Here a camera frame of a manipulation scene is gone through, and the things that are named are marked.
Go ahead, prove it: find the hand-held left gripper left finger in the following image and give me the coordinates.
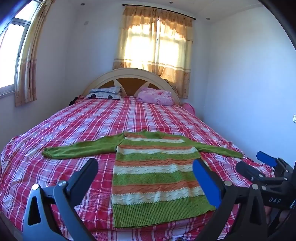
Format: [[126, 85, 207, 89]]
[[22, 158, 99, 241]]

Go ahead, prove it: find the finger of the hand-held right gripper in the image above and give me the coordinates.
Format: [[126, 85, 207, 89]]
[[236, 161, 279, 187], [256, 151, 292, 179]]

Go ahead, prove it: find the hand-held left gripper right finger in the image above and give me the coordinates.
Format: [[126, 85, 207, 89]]
[[193, 159, 270, 241]]

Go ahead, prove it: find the green orange striped knit sweater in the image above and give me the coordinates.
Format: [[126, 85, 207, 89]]
[[42, 129, 244, 229]]

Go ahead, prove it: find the red plaid bed sheet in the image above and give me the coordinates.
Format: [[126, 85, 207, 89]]
[[0, 96, 281, 241]]

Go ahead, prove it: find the dark cloth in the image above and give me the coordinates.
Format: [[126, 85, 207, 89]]
[[69, 95, 87, 106]]

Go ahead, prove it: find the pink cloth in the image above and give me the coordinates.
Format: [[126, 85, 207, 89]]
[[183, 103, 196, 114]]

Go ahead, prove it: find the grey white printed pillow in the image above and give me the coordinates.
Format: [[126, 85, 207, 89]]
[[84, 87, 122, 100]]

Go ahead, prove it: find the cream wooden headboard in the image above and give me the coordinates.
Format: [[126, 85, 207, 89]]
[[82, 68, 181, 105]]

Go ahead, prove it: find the pink pillow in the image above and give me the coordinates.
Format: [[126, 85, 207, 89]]
[[137, 87, 174, 106]]

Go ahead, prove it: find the narrow yellow orange curtain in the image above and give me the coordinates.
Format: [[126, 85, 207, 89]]
[[14, 0, 56, 107]]

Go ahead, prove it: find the wide yellow orange curtain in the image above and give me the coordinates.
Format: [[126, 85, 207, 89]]
[[112, 5, 193, 99]]

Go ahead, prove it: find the black curtain rod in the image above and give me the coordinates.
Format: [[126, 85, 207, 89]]
[[122, 3, 196, 20]]

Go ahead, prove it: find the aluminium frame window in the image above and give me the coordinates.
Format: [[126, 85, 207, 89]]
[[0, 0, 42, 96]]

